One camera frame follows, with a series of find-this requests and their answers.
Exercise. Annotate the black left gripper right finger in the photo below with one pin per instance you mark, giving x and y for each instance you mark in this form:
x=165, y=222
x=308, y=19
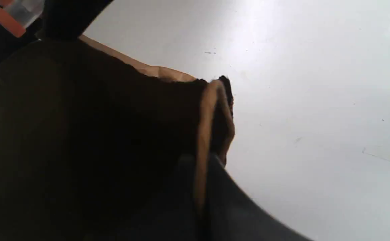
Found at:
x=229, y=214

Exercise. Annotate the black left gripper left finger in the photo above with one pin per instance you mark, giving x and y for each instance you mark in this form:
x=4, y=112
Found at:
x=67, y=19

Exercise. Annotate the orange-capped clear tube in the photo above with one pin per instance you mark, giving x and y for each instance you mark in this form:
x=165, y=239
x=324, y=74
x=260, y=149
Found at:
x=17, y=15

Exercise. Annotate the brown paper bag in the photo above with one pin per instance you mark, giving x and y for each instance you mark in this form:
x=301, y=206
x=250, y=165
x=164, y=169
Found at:
x=87, y=140

